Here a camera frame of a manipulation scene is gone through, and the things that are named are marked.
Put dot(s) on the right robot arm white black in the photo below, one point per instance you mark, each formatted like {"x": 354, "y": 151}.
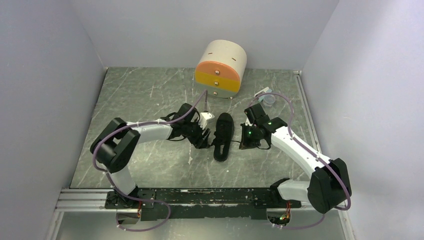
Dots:
{"x": 328, "y": 184}

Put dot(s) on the aluminium frame rail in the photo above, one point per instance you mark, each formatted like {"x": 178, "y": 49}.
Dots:
{"x": 93, "y": 200}

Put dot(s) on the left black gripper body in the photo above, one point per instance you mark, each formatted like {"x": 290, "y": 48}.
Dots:
{"x": 194, "y": 133}

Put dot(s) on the black shoelace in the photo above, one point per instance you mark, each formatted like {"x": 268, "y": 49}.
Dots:
{"x": 235, "y": 141}

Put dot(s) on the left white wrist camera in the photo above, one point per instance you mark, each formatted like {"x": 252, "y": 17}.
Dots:
{"x": 204, "y": 118}

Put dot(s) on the round cream drawer cabinet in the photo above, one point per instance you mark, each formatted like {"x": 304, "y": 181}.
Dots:
{"x": 221, "y": 68}

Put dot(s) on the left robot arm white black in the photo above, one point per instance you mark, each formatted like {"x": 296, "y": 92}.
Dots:
{"x": 114, "y": 146}

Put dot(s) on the black shoe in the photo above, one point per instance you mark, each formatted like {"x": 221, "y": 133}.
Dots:
{"x": 224, "y": 122}

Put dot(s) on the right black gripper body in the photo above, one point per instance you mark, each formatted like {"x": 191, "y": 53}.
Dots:
{"x": 250, "y": 130}

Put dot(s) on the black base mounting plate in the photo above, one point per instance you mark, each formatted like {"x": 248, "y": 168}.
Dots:
{"x": 199, "y": 203}

